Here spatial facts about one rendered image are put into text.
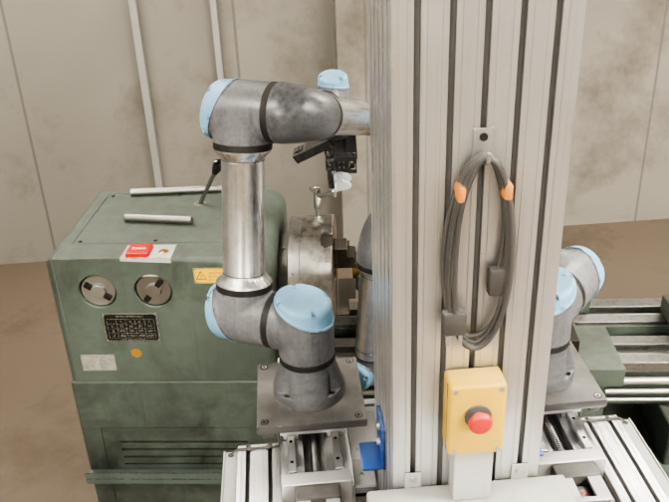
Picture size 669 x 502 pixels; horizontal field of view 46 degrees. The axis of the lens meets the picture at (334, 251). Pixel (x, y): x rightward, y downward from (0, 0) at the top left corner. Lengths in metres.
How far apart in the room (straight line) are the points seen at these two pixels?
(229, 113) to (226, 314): 0.41
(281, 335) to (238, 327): 0.10
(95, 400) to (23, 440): 1.30
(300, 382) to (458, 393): 0.49
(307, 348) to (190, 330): 0.67
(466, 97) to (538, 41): 0.11
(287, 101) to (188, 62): 3.10
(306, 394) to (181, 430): 0.84
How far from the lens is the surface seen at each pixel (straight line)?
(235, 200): 1.56
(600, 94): 4.98
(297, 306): 1.57
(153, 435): 2.45
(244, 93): 1.51
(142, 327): 2.23
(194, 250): 2.13
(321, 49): 4.54
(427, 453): 1.36
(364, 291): 1.91
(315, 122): 1.50
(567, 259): 1.78
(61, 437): 3.65
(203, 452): 2.46
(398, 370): 1.24
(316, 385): 1.64
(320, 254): 2.20
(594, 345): 2.35
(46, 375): 4.07
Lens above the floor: 2.19
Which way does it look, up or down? 27 degrees down
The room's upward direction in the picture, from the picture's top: 2 degrees counter-clockwise
